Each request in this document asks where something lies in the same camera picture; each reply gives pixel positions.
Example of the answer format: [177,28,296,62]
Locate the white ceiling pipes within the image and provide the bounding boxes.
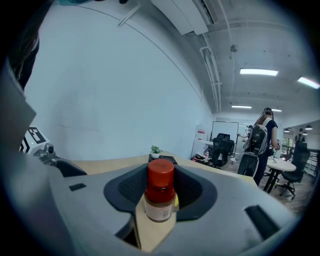
[199,46,223,114]

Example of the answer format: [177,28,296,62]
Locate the white cabinet with red label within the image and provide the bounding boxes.
[190,123,209,159]

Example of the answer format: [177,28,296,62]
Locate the black rolling case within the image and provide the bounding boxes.
[236,151,261,179]

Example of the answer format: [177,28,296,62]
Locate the black mesh office chair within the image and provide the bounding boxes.
[279,141,311,200]
[210,133,235,168]

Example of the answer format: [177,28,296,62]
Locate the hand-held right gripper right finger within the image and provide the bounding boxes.
[149,164,301,256]

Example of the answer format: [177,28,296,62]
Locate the round white table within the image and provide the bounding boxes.
[262,157,297,194]

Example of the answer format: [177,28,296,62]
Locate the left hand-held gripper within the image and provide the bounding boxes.
[19,126,87,178]

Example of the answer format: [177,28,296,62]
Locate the black square tray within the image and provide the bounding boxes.
[148,154,179,166]

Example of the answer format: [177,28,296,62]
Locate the small red-capped bottle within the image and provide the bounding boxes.
[143,158,177,223]

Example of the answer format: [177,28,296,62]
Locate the small potted green plant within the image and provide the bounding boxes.
[150,144,162,159]

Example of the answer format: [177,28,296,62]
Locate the white board on stand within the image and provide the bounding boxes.
[211,120,240,161]

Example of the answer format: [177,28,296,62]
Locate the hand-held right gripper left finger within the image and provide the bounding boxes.
[49,163,149,256]

